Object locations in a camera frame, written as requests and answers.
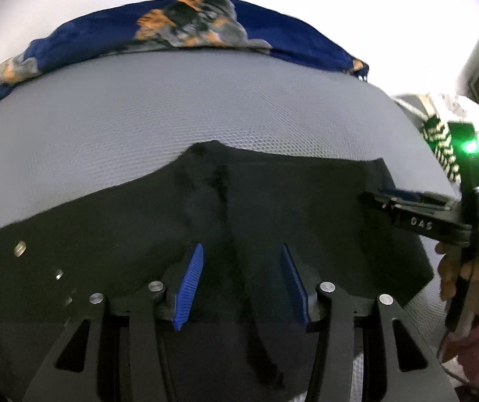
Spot white strap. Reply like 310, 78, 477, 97
392, 94, 430, 120

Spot grey mesh mattress cover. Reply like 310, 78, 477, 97
0, 46, 462, 402

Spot black cable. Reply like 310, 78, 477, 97
437, 327, 475, 390

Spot black white striped knit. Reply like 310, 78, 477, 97
421, 115, 462, 185

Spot black pants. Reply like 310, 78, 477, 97
0, 140, 440, 402

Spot blue floral blanket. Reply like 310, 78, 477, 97
0, 0, 370, 103

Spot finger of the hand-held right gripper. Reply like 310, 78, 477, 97
379, 188, 460, 211
361, 192, 396, 219

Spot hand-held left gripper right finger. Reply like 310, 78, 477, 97
280, 244, 460, 402

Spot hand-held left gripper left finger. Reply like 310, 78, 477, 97
21, 243, 205, 402

